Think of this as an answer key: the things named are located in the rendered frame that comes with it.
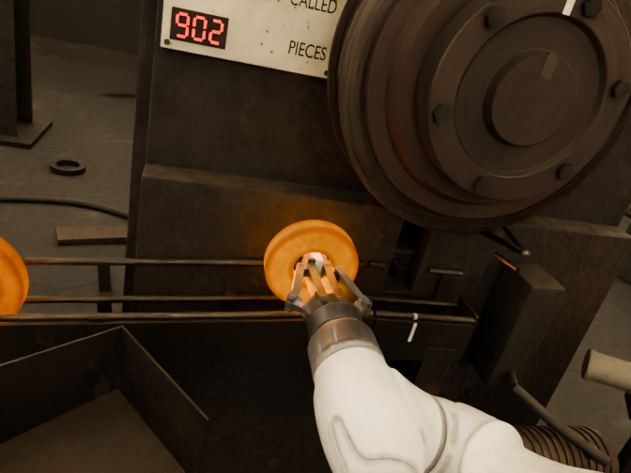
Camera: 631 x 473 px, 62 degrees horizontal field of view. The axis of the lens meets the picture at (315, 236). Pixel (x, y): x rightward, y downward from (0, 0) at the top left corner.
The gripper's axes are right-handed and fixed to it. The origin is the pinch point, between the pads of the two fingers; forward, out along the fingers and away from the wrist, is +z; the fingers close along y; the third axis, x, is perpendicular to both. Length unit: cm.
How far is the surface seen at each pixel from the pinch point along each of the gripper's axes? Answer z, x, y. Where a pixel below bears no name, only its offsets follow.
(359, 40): -1.1, 34.1, -1.7
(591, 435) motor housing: -14, -26, 59
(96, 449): -22.6, -18.0, -29.0
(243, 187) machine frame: 7.8, 7.2, -12.1
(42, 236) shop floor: 137, -87, -76
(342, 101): -1.5, 26.0, -2.1
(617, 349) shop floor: 81, -84, 179
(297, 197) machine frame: 7.3, 6.8, -3.1
